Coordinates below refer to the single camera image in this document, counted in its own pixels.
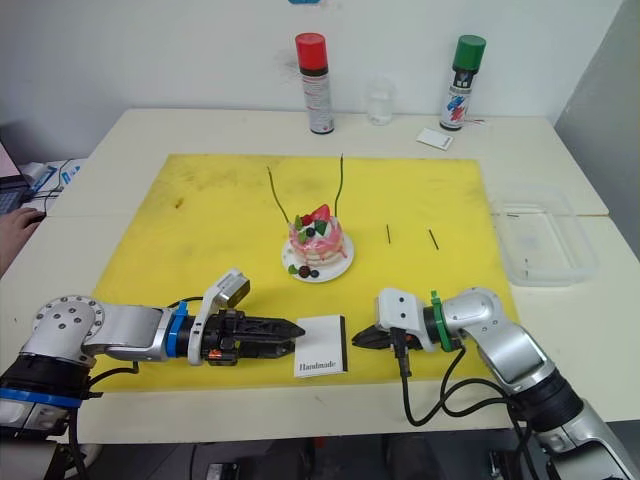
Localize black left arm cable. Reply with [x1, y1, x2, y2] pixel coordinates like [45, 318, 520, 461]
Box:
[84, 297, 206, 399]

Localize red-capped spray can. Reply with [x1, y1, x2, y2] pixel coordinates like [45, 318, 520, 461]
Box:
[294, 32, 336, 136]

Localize clear glass cup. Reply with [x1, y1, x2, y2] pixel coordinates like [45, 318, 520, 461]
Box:
[365, 74, 397, 126]

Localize clear plastic container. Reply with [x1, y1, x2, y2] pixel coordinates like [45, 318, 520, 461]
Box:
[491, 183, 599, 289]

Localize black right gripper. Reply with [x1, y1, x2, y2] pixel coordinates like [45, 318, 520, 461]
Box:
[351, 324, 420, 352]

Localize bystander's bare hand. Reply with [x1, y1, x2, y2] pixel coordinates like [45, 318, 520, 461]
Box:
[0, 206, 47, 277]

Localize pink laptop screen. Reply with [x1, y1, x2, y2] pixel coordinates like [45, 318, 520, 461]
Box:
[0, 138, 25, 180]

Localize green-capped spray can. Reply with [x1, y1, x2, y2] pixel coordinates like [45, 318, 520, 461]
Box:
[439, 34, 488, 132]

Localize white Handmade matchbox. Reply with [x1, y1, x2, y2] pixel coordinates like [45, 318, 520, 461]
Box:
[292, 314, 351, 380]

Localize thin dark candle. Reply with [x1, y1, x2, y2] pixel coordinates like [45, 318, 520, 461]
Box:
[334, 153, 347, 217]
[266, 166, 292, 227]

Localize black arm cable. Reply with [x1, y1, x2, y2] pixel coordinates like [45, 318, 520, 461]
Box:
[392, 327, 512, 428]
[84, 297, 206, 399]

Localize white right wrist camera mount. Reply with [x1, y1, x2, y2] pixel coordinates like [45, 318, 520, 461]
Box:
[374, 288, 437, 354]

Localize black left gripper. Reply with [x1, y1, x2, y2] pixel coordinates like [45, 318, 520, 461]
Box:
[203, 308, 307, 368]

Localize pink fruit-topped cake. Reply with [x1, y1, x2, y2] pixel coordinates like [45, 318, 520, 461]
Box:
[287, 203, 346, 267]

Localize blue and white box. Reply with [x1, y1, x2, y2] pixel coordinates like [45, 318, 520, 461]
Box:
[21, 156, 85, 195]

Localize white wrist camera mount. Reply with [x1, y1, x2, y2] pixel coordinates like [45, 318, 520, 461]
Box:
[374, 288, 437, 354]
[192, 268, 253, 367]

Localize yellow mat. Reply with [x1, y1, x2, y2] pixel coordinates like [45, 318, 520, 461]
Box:
[92, 153, 521, 396]

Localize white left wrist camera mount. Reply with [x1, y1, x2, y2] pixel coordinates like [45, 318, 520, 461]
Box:
[192, 268, 253, 367]

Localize small plain white matchbox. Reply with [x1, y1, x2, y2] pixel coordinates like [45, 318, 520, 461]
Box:
[415, 127, 454, 152]

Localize dark laptop keyboard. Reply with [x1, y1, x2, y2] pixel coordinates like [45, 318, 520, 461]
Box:
[0, 174, 36, 217]

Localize white round plate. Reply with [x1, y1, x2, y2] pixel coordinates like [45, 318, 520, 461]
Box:
[280, 234, 357, 284]

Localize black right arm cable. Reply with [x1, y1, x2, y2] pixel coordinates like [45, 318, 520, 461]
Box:
[392, 327, 512, 428]

